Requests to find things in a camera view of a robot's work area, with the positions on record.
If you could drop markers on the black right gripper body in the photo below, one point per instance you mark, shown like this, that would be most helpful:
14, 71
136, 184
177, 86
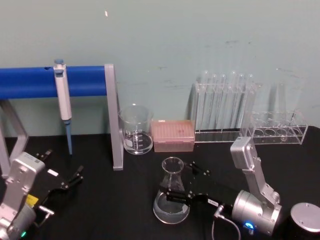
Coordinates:
215, 197

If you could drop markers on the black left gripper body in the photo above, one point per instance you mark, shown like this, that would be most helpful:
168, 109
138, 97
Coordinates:
53, 181

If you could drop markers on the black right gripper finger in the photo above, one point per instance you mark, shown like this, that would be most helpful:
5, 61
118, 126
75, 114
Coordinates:
198, 170
178, 196

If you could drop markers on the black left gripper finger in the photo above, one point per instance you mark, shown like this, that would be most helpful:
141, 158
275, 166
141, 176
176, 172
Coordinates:
75, 176
45, 154

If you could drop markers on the clear glass conical flask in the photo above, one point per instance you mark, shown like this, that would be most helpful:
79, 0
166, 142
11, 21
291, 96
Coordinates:
172, 212

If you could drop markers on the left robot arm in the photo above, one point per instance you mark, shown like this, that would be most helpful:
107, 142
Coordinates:
18, 180

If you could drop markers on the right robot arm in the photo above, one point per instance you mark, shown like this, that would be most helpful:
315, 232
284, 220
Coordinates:
257, 207

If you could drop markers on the tall clear acrylic tube rack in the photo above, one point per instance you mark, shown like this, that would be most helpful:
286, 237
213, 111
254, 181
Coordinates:
217, 136

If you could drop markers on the pink pipette tip box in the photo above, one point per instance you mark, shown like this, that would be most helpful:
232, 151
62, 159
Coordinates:
172, 135

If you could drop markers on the black table cloth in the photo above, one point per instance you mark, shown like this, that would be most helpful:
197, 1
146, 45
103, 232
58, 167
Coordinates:
120, 200

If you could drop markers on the white and blue pipette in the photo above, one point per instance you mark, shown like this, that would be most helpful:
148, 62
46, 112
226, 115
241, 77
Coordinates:
62, 100

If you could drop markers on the clear glass beaker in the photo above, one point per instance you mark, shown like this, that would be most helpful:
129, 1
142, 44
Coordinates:
136, 140

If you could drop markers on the clear glass test tube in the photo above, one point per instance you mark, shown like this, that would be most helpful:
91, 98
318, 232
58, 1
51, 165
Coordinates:
233, 100
224, 100
240, 100
215, 100
248, 97
205, 100

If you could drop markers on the blue bar pipette stand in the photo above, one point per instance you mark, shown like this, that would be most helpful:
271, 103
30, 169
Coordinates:
30, 81

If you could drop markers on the low clear acrylic holed rack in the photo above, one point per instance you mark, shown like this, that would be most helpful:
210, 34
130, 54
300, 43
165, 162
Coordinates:
275, 136

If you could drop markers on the wide clear glass tube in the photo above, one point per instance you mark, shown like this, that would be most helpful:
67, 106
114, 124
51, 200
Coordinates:
287, 100

